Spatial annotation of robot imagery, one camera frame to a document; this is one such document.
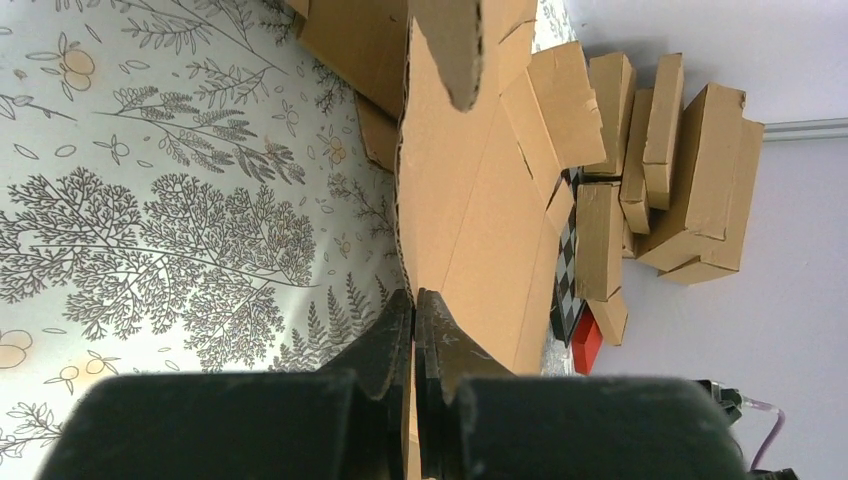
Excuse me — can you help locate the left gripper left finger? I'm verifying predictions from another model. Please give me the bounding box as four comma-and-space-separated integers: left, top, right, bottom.
320, 290, 414, 479

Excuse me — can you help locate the black white chessboard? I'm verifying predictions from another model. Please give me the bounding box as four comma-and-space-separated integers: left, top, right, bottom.
550, 168, 585, 346

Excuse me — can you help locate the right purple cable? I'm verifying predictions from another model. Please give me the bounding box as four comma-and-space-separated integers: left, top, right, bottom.
741, 396, 788, 473

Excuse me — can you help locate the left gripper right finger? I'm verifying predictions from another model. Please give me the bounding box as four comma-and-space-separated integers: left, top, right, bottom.
414, 288, 513, 479

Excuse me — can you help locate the large folded cardboard box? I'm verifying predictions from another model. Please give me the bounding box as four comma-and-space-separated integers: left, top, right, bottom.
636, 82, 765, 285

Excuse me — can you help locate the stack of flat cardboard blanks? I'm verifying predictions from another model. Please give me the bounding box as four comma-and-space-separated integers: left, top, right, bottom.
286, 0, 408, 172

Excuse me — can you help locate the small cardboard box on red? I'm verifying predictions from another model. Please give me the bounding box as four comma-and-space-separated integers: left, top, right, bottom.
587, 287, 629, 346

